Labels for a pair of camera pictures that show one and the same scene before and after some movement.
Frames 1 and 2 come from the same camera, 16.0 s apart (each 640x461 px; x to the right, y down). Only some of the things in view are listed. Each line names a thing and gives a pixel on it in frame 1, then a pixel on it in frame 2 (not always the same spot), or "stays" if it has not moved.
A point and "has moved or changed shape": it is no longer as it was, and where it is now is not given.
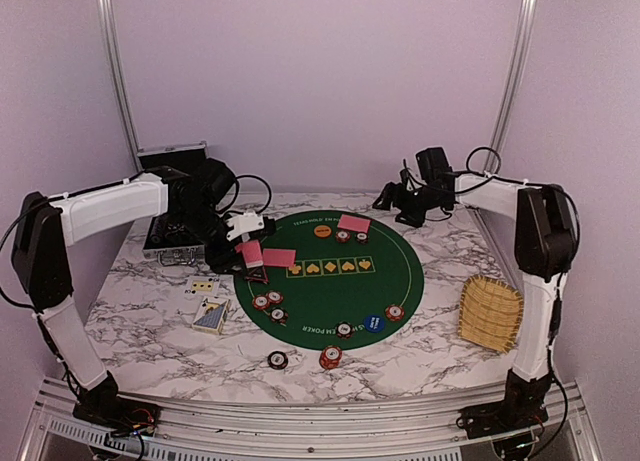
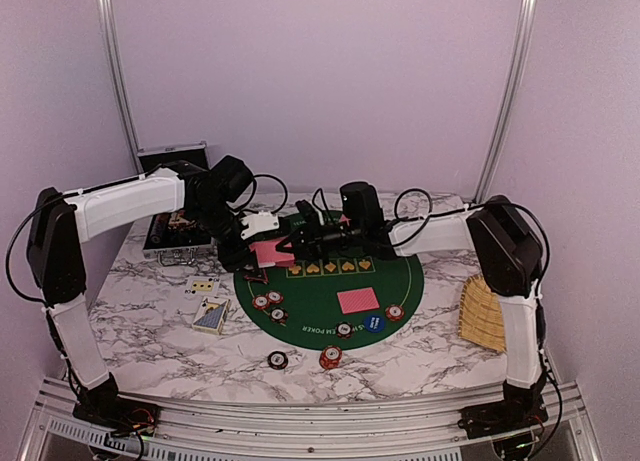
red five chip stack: [330, 357] stays
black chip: [344, 329] stays
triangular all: [258, 275] stays
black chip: [279, 316] stays
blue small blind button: [374, 323] stays
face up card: [199, 285] stays
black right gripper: [397, 204] to [312, 238]
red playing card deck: [252, 253] has moved or changed shape
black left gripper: [220, 259] to [233, 257]
